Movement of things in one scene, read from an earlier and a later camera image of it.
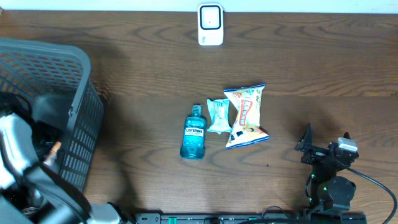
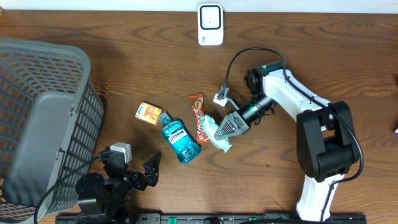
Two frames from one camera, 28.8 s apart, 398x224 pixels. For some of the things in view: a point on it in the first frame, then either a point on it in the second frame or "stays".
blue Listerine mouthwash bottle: x=195 y=130 to x=179 y=139
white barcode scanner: x=210 y=24 stays
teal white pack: x=220 y=111 to x=211 y=127
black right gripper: x=306 y=144 to x=236 y=121
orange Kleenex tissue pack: x=55 y=149 to x=148 y=113
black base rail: x=250 y=218 stays
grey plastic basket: x=55 y=81 stays
